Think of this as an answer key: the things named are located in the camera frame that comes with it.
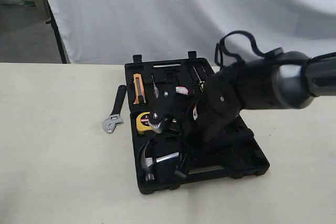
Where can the adjustable wrench black handle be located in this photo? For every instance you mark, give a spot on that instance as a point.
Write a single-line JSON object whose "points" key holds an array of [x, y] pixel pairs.
{"points": [[114, 119]]}

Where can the yellow black screwdriver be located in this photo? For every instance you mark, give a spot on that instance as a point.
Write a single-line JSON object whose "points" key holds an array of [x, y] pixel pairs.
{"points": [[200, 82]]}

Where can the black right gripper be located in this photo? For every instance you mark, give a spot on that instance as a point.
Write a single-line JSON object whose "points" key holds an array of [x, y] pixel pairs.
{"points": [[206, 119]]}

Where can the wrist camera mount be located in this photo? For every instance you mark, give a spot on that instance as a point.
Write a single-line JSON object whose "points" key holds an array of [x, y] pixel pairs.
{"points": [[162, 112]]}

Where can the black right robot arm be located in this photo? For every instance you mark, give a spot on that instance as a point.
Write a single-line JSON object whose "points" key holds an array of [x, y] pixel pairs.
{"points": [[281, 81]]}

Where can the clear test pen screwdriver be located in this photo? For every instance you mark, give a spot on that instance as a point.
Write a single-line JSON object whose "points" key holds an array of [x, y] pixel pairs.
{"points": [[155, 88]]}

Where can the black backdrop stand pole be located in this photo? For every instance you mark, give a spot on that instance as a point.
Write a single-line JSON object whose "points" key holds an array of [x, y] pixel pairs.
{"points": [[52, 22]]}

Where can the orange utility knife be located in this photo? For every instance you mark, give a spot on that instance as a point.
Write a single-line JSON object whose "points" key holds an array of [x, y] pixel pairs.
{"points": [[139, 89]]}

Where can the claw hammer black grip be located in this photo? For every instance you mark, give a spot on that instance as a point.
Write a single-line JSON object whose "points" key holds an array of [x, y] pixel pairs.
{"points": [[147, 163]]}

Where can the black electrical tape roll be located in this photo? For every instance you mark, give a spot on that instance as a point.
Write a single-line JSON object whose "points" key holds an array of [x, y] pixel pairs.
{"points": [[182, 90]]}

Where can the white backdrop cloth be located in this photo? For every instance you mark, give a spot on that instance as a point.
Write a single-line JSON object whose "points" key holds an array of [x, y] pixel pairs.
{"points": [[112, 31]]}

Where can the yellow tape measure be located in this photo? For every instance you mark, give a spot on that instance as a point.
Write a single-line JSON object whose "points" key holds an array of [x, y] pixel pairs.
{"points": [[142, 123]]}

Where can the black plastic tool case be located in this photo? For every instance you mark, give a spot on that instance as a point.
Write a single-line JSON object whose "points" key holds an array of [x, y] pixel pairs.
{"points": [[240, 156]]}

